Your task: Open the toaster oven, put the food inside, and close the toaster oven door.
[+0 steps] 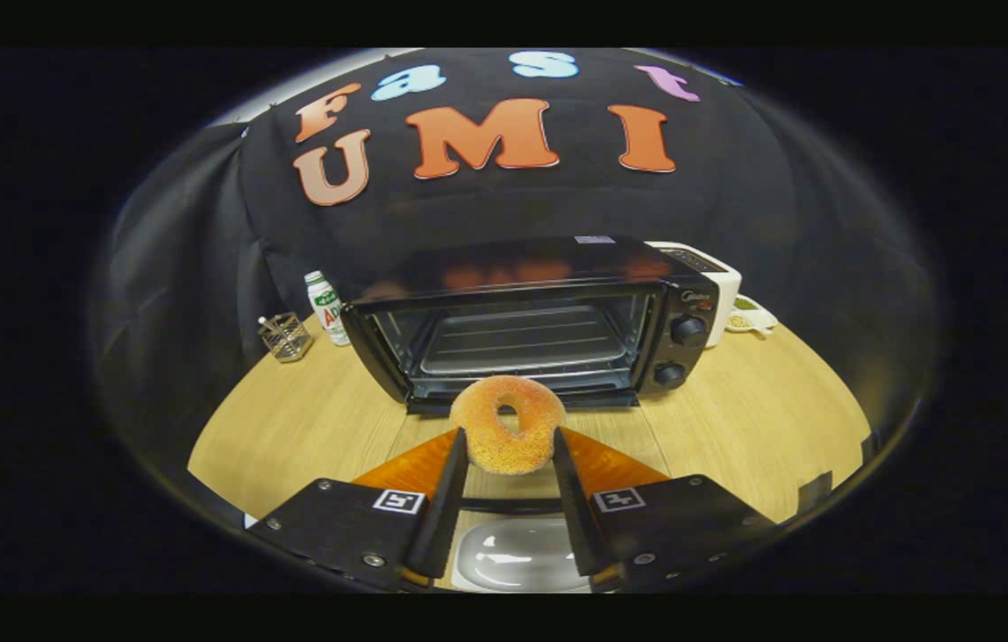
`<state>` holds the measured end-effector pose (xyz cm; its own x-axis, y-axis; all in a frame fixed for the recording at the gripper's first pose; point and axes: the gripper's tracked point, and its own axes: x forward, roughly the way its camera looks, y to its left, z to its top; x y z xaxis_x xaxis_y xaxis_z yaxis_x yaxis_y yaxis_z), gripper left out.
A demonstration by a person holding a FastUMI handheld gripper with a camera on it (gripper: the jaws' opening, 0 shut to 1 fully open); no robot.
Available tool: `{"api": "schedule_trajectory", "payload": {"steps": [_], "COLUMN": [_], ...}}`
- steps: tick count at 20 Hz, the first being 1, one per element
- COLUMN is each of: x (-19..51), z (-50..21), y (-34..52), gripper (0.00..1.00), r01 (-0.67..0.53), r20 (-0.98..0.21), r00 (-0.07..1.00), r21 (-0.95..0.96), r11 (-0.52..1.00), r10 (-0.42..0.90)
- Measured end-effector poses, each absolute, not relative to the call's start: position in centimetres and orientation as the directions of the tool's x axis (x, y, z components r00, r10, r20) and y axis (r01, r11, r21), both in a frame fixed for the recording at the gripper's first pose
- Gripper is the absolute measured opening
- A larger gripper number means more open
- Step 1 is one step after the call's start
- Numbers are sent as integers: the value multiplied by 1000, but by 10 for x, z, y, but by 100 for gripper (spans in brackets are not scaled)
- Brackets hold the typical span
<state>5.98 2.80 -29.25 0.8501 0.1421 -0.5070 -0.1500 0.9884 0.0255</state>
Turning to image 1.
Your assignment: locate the white bottle green label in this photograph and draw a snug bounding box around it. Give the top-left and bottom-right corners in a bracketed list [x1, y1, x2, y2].
[304, 271, 351, 347]

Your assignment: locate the sugared ring donut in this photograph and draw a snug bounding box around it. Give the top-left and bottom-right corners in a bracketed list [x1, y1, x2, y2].
[450, 375, 569, 476]

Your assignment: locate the white ceramic plate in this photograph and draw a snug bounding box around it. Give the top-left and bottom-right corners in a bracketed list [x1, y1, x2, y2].
[450, 517, 594, 594]

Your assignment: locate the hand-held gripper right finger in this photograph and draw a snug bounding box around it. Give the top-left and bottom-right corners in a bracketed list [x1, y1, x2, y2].
[552, 426, 777, 592]

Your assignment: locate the black toaster oven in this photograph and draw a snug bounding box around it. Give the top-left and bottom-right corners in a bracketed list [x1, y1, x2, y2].
[341, 235, 720, 515]

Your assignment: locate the wire mesh holder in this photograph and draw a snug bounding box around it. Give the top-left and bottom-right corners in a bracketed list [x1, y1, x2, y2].
[257, 312, 314, 363]

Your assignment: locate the small white dish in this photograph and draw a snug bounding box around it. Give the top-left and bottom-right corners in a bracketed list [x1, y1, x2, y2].
[725, 294, 779, 336]

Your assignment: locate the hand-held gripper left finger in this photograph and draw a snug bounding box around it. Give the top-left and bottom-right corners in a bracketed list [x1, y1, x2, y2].
[245, 428, 470, 592]

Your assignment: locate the white bread toaster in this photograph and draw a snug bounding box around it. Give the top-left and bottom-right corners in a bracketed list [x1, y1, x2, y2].
[646, 241, 743, 349]

